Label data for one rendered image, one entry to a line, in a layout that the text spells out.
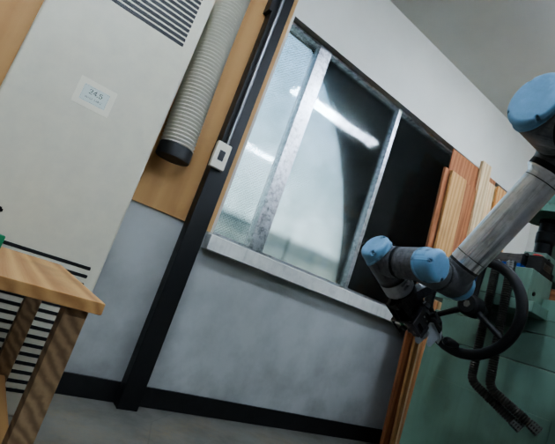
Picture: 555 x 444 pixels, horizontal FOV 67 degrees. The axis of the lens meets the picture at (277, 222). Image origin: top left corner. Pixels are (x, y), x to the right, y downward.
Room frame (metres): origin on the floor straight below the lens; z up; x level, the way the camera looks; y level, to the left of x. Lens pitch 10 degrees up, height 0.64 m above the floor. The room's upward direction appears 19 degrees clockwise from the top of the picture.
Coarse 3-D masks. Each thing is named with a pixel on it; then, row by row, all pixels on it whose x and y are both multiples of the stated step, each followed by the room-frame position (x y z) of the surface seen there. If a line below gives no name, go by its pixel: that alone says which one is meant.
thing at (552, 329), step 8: (448, 304) 1.40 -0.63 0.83; (456, 304) 1.37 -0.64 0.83; (512, 320) 1.22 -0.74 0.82; (528, 320) 1.19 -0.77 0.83; (536, 320) 1.17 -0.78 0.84; (528, 328) 1.19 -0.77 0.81; (536, 328) 1.17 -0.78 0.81; (544, 328) 1.15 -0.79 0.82; (552, 328) 1.14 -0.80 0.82; (552, 336) 1.13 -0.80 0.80
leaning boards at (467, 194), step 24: (456, 168) 2.89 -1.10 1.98; (480, 168) 3.00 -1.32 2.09; (456, 192) 2.82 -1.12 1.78; (480, 192) 2.99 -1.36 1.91; (504, 192) 3.14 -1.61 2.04; (456, 216) 2.84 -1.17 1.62; (480, 216) 3.01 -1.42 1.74; (432, 240) 2.77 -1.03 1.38; (456, 240) 2.92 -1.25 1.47; (408, 336) 2.73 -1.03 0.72; (408, 360) 2.72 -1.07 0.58; (408, 384) 2.72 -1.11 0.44; (408, 408) 2.61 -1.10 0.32; (384, 432) 2.70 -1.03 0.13
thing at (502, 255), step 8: (496, 256) 1.22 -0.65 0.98; (504, 256) 1.20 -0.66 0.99; (512, 256) 1.18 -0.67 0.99; (520, 256) 1.16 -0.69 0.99; (536, 256) 1.15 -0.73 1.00; (520, 264) 1.16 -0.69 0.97; (528, 264) 1.17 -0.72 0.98; (536, 264) 1.15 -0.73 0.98; (544, 264) 1.15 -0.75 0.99; (552, 264) 1.18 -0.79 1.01; (544, 272) 1.16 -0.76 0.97
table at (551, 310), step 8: (440, 296) 1.42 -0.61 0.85; (480, 296) 1.22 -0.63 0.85; (496, 296) 1.18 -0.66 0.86; (496, 304) 1.18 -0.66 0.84; (512, 304) 1.14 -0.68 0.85; (536, 304) 1.11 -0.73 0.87; (544, 304) 1.16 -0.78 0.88; (552, 304) 1.15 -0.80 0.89; (512, 312) 1.21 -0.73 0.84; (536, 312) 1.12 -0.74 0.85; (544, 312) 1.14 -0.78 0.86; (552, 312) 1.14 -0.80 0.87; (544, 320) 1.15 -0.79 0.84; (552, 320) 1.14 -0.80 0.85
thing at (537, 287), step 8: (488, 272) 1.21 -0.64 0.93; (520, 272) 1.14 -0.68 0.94; (528, 272) 1.12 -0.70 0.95; (536, 272) 1.13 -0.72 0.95; (528, 280) 1.12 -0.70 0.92; (536, 280) 1.14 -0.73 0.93; (544, 280) 1.16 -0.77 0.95; (480, 288) 1.22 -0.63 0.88; (496, 288) 1.19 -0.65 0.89; (512, 288) 1.15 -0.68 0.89; (528, 288) 1.12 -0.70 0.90; (536, 288) 1.14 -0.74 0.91; (544, 288) 1.17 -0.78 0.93; (512, 296) 1.15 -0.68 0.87; (528, 296) 1.12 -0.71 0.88; (536, 296) 1.15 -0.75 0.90; (544, 296) 1.17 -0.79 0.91
